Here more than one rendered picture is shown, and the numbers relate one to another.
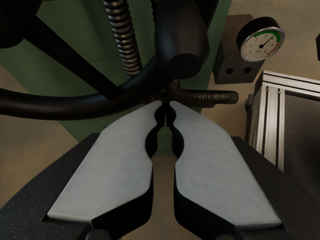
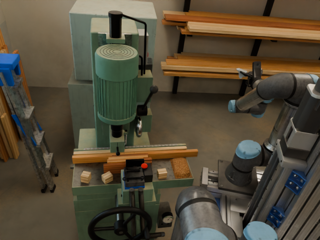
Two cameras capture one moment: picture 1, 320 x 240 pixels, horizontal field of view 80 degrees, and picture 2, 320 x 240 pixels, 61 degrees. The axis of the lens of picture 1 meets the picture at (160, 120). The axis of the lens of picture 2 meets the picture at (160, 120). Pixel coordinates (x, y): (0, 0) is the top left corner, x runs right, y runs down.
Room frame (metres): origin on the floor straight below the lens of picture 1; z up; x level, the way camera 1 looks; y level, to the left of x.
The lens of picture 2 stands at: (-0.58, 0.18, 1.94)
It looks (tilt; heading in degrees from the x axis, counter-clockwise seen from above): 36 degrees down; 344
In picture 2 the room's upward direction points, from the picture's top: 7 degrees clockwise
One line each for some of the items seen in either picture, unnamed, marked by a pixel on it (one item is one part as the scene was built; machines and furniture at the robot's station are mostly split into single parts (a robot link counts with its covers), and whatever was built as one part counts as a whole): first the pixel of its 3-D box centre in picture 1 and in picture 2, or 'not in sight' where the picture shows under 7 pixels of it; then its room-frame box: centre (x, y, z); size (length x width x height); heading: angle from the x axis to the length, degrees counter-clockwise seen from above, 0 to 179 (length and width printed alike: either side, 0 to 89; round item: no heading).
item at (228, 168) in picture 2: not in sight; (240, 170); (0.35, -0.58, 0.87); 0.15 x 0.15 x 0.10
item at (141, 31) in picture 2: not in sight; (141, 46); (0.79, -0.06, 1.40); 0.10 x 0.06 x 0.16; 178
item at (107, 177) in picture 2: not in sight; (107, 177); (0.34, 0.15, 0.92); 0.04 x 0.03 x 0.04; 119
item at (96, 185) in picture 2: not in sight; (134, 178); (0.36, 0.01, 0.87); 0.61 x 0.30 x 0.06; 88
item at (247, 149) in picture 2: not in sight; (247, 154); (0.35, -0.59, 0.98); 0.13 x 0.12 x 0.14; 82
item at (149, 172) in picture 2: not in sight; (138, 175); (0.27, 0.01, 0.99); 0.13 x 0.11 x 0.06; 88
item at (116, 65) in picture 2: not in sight; (116, 85); (0.47, 0.09, 1.35); 0.18 x 0.18 x 0.31
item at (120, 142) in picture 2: not in sight; (116, 139); (0.49, 0.09, 1.03); 0.14 x 0.07 x 0.09; 178
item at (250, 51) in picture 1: (255, 43); (167, 217); (0.25, -0.16, 0.65); 0.06 x 0.04 x 0.08; 88
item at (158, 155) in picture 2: not in sight; (137, 155); (0.47, -0.02, 0.92); 0.67 x 0.02 x 0.04; 88
